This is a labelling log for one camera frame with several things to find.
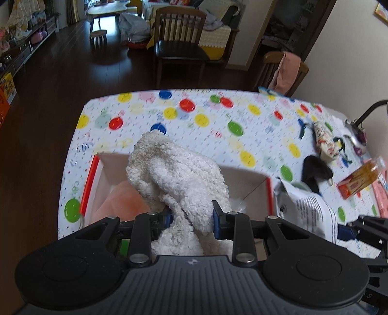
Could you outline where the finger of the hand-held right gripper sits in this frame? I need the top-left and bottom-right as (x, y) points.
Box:
(336, 226), (388, 259)
(347, 214), (388, 236)

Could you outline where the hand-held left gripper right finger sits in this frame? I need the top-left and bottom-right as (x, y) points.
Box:
(211, 200), (307, 265)

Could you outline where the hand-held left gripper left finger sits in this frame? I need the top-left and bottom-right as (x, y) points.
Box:
(73, 212), (175, 267)

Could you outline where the white printed plastic bag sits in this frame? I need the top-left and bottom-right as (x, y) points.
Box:
(274, 177), (338, 244)

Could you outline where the white fluffy towel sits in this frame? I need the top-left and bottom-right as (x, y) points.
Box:
(126, 131), (232, 256)

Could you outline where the red cardboard box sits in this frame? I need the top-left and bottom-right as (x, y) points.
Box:
(79, 153), (278, 231)

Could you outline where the pink flat object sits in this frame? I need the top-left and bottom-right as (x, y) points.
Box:
(371, 179), (388, 219)

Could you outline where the pink cloth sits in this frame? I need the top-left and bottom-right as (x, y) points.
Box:
(91, 181), (152, 225)

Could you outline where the orange carton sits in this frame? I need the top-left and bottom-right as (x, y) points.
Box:
(337, 159), (385, 199)

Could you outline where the black cloth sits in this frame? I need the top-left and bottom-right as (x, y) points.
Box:
(301, 155), (334, 194)

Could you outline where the patterned fabric pouch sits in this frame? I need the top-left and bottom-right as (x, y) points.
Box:
(312, 121), (346, 161)

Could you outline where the polka dot tablecloth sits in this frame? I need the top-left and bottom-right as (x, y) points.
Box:
(57, 88), (388, 243)

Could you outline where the blue clip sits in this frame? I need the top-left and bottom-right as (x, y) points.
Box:
(297, 118), (313, 140)

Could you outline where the black gooseneck desk lamp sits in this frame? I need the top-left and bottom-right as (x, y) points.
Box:
(344, 100), (388, 155)

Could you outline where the blue white packet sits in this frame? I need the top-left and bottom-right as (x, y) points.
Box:
(258, 86), (294, 102)

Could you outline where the pink towel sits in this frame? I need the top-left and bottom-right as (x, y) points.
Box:
(271, 51), (301, 94)

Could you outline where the wooden chair black seat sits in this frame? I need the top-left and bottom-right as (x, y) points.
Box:
(153, 7), (208, 88)

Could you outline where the orange gift box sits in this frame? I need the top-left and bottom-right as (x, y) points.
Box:
(0, 88), (11, 128)

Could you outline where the small wooden stool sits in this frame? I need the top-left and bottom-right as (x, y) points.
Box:
(89, 30), (108, 46)

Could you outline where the yellow cardboard box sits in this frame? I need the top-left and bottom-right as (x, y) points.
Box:
(0, 73), (17, 105)

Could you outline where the wooden coffee table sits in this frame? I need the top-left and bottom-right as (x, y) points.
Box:
(87, 0), (131, 32)

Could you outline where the long tv cabinet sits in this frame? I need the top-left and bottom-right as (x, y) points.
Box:
(0, 15), (59, 73)

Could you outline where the grey curtain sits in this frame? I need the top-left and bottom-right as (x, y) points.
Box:
(67, 0), (81, 25)

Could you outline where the cloth covered television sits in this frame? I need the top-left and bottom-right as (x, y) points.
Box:
(6, 0), (46, 40)

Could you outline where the small wall picture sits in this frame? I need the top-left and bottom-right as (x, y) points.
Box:
(374, 3), (388, 22)

